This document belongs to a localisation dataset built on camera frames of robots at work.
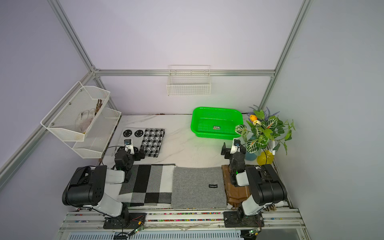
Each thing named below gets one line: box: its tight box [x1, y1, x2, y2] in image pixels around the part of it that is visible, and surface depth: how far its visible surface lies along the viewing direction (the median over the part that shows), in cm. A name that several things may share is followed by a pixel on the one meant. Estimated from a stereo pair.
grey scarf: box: [171, 166, 227, 209], surface depth 82 cm
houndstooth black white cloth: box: [141, 128, 165, 158], surface depth 103 cm
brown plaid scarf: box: [221, 165, 251, 208], surface depth 81 cm
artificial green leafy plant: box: [235, 104, 296, 156], surface depth 71 cm
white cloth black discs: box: [117, 127, 146, 154], surface depth 106 cm
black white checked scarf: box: [118, 163, 176, 206], surface depth 84 cm
